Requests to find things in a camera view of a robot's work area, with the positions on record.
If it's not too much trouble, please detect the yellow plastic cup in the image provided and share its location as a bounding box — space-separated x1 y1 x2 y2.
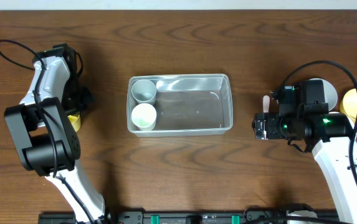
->
68 113 81 132

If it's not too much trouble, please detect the grey plastic bowl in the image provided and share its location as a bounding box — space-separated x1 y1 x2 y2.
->
311 78 338 111

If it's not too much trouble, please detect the white plastic cup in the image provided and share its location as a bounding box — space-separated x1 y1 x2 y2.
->
131 103 157 131

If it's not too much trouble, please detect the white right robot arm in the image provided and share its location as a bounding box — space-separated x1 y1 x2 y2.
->
252 113 357 223

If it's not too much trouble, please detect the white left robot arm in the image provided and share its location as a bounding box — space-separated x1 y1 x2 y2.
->
4 44 107 223

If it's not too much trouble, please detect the clear plastic container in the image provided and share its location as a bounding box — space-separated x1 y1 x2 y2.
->
126 73 233 137

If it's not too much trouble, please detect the white plastic fork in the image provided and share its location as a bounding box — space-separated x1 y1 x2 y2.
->
262 95 270 113

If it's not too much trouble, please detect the grey plastic cup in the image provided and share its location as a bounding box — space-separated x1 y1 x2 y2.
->
131 80 157 105

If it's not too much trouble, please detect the white plastic bowl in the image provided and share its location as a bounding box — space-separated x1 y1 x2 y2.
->
287 210 317 218

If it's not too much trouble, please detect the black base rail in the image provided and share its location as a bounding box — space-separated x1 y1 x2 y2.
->
37 208 341 224

